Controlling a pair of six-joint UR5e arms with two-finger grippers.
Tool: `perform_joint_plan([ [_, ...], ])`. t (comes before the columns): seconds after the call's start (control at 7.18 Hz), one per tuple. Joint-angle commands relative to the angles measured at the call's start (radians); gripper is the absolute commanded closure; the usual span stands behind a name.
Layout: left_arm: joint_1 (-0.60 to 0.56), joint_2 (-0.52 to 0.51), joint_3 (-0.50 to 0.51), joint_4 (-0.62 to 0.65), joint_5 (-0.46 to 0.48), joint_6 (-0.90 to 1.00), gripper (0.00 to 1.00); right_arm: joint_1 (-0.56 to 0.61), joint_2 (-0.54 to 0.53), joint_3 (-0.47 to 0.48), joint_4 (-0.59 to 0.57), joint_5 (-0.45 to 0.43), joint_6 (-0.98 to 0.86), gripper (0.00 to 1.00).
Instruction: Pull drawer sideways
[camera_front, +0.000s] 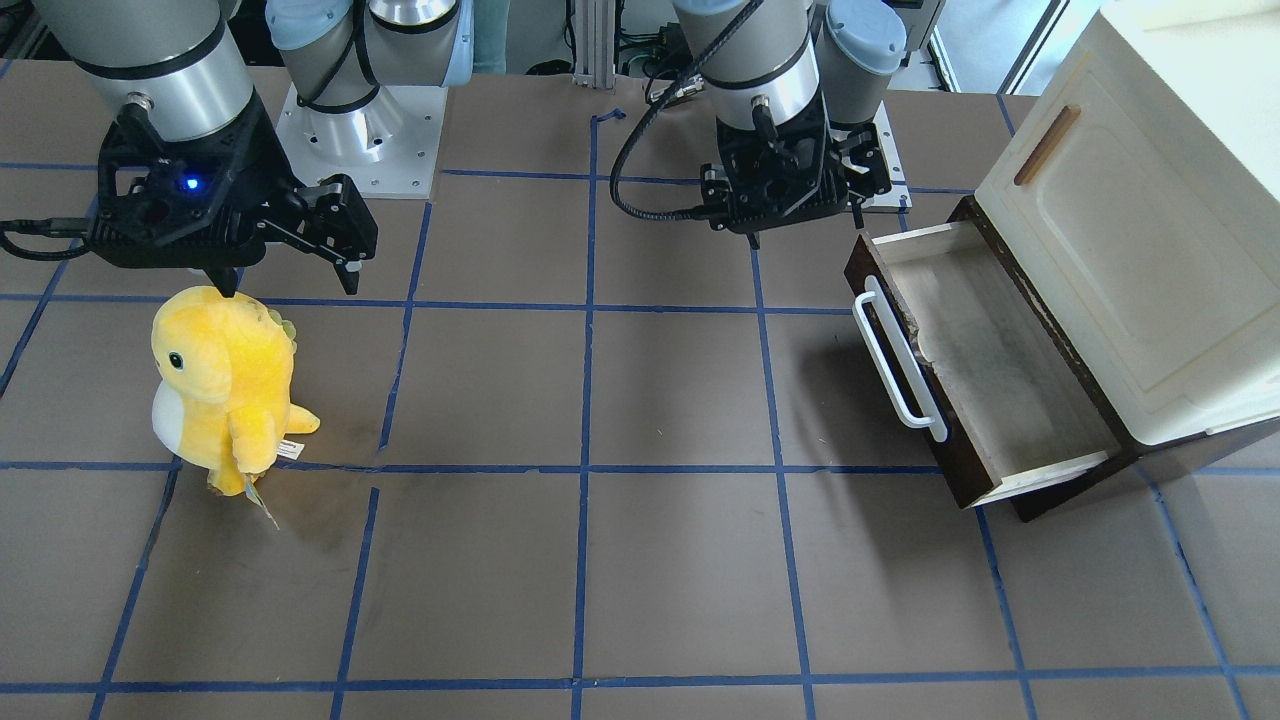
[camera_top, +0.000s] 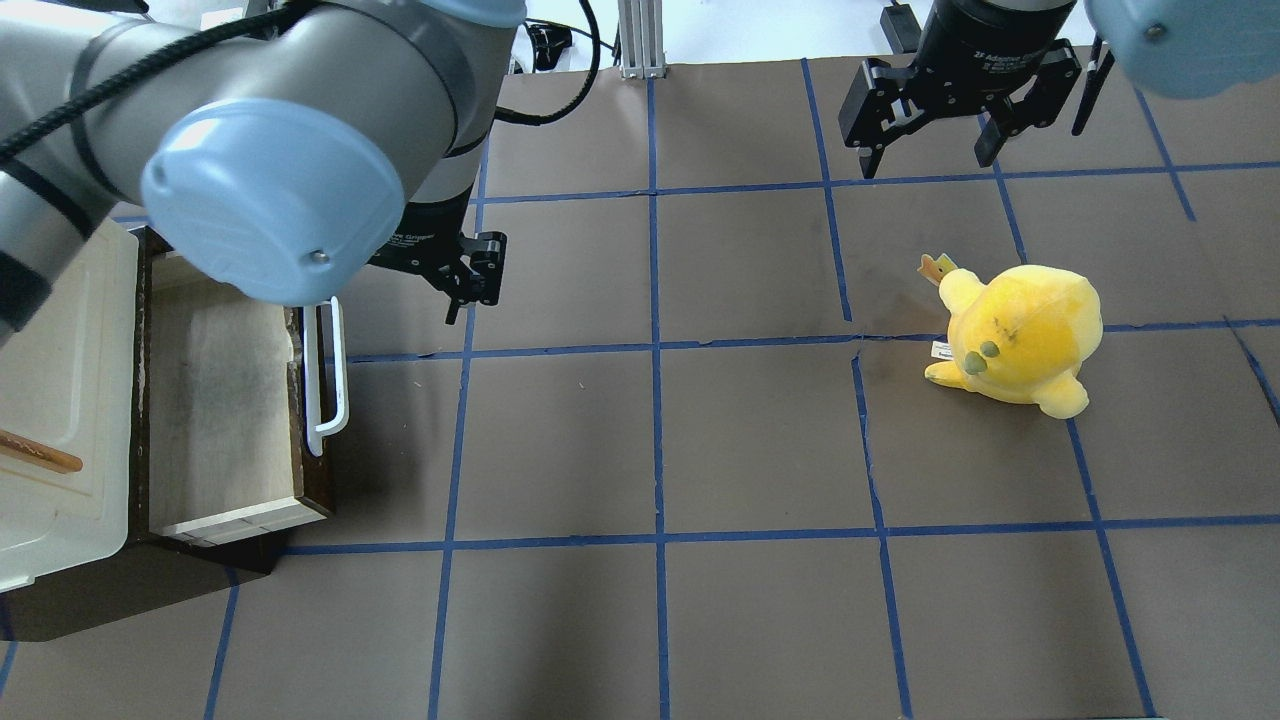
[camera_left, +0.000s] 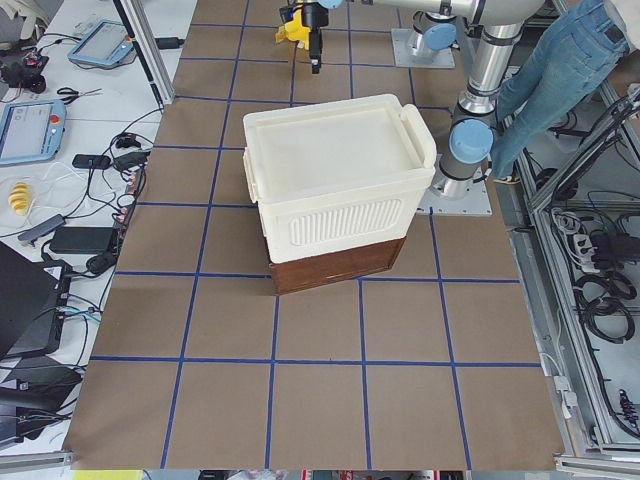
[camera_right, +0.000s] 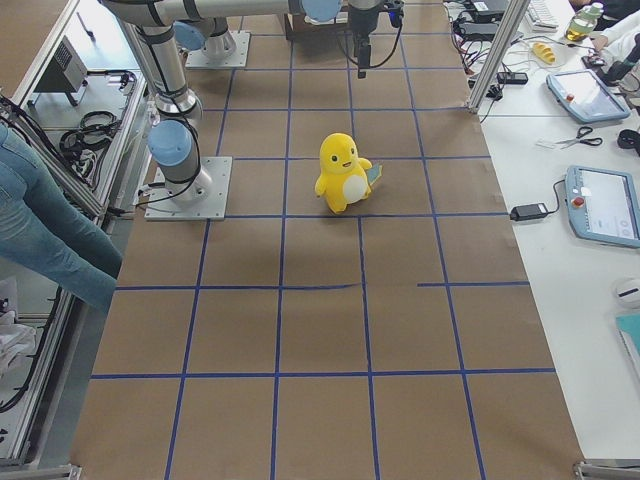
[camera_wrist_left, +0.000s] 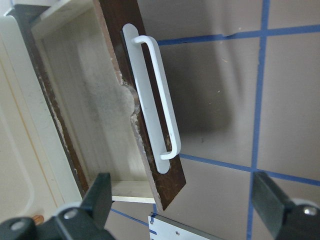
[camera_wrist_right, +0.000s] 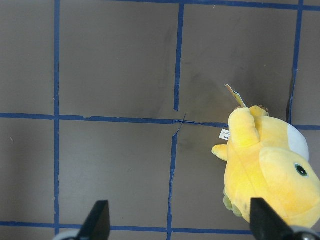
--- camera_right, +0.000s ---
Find teach pendant far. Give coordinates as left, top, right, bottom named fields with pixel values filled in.
left=546, top=69, right=630, bottom=124

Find aluminium frame post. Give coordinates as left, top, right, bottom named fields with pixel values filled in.
left=467, top=0, right=529, bottom=113

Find teach pendant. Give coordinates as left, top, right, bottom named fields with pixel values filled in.
left=565, top=165, right=639, bottom=249
left=546, top=69, right=630, bottom=124

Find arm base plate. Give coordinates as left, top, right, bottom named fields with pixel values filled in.
left=142, top=156, right=232, bottom=221
left=186, top=30, right=251, bottom=70

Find yellow banana toy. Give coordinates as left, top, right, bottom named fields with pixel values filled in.
left=531, top=42, right=557, bottom=66

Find black power brick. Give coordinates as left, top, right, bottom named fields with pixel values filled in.
left=509, top=203, right=549, bottom=222

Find black scissors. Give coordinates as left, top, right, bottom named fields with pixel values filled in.
left=556, top=126, right=603, bottom=149

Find grey control box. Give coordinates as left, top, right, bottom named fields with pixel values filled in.
left=34, top=36, right=88, bottom=106

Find yellow plush toy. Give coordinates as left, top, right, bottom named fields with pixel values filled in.
left=314, top=133, right=382, bottom=214

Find green drink bottle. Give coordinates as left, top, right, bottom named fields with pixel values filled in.
left=564, top=2, right=604, bottom=42

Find person in blue jeans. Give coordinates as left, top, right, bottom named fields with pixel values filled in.
left=1, top=126, right=122, bottom=314

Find teach pendant near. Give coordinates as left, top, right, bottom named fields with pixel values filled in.
left=565, top=165, right=639, bottom=249

